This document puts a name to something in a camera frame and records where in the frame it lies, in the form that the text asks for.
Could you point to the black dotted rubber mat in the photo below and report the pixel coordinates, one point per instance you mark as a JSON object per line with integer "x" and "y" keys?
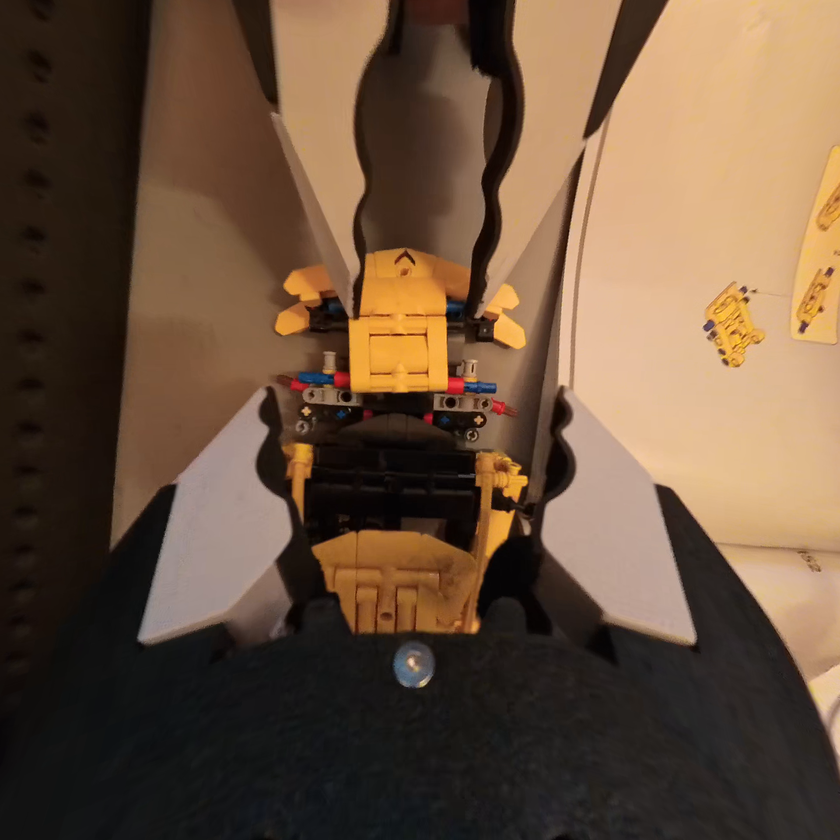
{"x": 52, "y": 328}

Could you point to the yellow brick model car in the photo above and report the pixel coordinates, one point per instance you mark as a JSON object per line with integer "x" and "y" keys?
{"x": 367, "y": 558}

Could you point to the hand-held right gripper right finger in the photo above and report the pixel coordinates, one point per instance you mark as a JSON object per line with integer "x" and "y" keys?
{"x": 610, "y": 544}

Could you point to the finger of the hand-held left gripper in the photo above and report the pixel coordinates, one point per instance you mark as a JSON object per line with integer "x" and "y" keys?
{"x": 551, "y": 98}
{"x": 315, "y": 98}

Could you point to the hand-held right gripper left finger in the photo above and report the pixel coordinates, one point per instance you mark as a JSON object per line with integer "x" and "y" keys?
{"x": 216, "y": 544}

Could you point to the open instruction booklet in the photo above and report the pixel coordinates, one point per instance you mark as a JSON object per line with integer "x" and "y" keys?
{"x": 689, "y": 197}

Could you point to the yellow brick hood panel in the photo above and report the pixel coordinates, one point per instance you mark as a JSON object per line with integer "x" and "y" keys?
{"x": 397, "y": 354}

